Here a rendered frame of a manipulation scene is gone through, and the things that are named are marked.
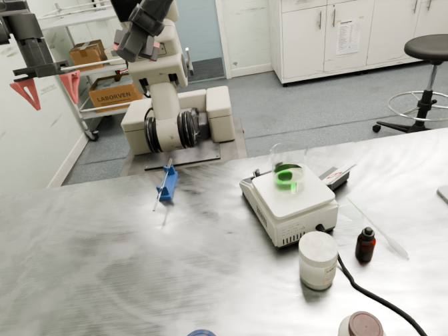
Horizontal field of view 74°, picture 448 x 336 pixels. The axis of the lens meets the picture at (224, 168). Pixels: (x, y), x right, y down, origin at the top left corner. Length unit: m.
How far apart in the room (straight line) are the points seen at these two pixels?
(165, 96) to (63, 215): 0.71
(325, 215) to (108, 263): 0.44
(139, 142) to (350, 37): 2.22
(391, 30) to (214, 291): 3.04
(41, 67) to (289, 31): 2.43
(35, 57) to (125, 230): 0.43
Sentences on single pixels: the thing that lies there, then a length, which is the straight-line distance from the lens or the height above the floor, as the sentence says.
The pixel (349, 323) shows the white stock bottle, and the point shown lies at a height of 0.85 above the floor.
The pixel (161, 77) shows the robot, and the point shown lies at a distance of 1.33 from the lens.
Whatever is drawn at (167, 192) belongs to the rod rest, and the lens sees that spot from 0.73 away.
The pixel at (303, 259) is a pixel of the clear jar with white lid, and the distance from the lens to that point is 0.49.
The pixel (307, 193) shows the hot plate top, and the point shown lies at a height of 0.84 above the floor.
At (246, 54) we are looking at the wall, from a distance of 3.55.
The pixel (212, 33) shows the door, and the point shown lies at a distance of 3.46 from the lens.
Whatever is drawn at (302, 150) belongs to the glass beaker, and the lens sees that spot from 0.55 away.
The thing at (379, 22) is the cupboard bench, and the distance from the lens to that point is 3.25.
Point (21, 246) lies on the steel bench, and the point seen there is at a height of 0.75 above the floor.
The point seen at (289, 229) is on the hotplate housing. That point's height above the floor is 0.80.
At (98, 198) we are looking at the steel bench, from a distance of 0.84.
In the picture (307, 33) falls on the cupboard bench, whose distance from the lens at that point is 3.01.
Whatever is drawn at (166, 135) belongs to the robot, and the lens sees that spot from 1.32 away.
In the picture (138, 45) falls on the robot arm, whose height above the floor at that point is 1.04.
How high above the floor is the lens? 1.22
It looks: 36 degrees down
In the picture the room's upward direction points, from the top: 11 degrees counter-clockwise
